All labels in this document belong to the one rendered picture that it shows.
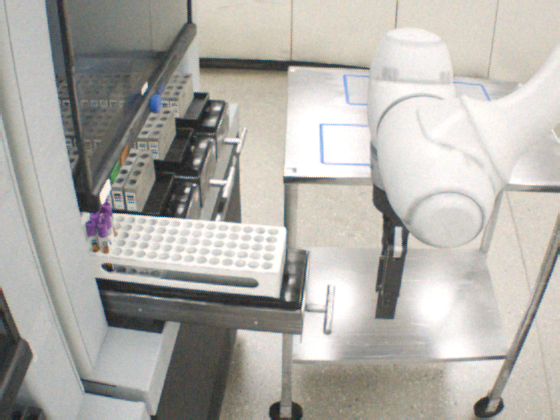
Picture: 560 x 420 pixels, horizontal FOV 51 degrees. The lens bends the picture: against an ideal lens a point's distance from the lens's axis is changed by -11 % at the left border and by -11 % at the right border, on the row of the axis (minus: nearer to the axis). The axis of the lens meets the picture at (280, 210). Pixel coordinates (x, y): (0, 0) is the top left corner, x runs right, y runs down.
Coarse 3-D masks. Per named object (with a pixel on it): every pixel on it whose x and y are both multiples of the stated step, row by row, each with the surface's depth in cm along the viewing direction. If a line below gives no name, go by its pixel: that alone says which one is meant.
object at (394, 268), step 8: (392, 248) 84; (392, 256) 85; (392, 264) 86; (400, 264) 86; (392, 272) 87; (400, 272) 87; (384, 280) 88; (392, 280) 88; (400, 280) 88; (384, 288) 89; (392, 288) 89; (400, 288) 89; (384, 296) 90
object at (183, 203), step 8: (176, 184) 115; (184, 184) 115; (192, 184) 115; (176, 192) 113; (184, 192) 113; (192, 192) 115; (168, 200) 114; (176, 200) 111; (184, 200) 111; (192, 200) 113; (168, 208) 110; (176, 208) 110; (184, 208) 110; (192, 208) 114; (168, 216) 108; (176, 216) 108; (184, 216) 110; (192, 216) 114; (216, 216) 118
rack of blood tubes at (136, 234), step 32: (128, 224) 99; (160, 224) 100; (192, 224) 99; (224, 224) 99; (256, 224) 99; (96, 256) 93; (128, 256) 101; (160, 256) 94; (192, 256) 93; (224, 256) 93; (256, 256) 95; (192, 288) 95; (224, 288) 94; (256, 288) 93
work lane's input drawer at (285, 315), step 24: (288, 264) 99; (120, 288) 96; (144, 288) 95; (168, 288) 95; (288, 288) 95; (120, 312) 98; (144, 312) 97; (168, 312) 96; (192, 312) 95; (216, 312) 95; (240, 312) 94; (264, 312) 94; (288, 312) 93
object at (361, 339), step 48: (288, 96) 140; (336, 96) 140; (480, 96) 143; (288, 144) 125; (336, 144) 125; (288, 192) 119; (288, 240) 126; (336, 288) 171; (432, 288) 170; (480, 288) 170; (288, 336) 144; (336, 336) 157; (384, 336) 157; (432, 336) 157; (480, 336) 156; (288, 384) 155
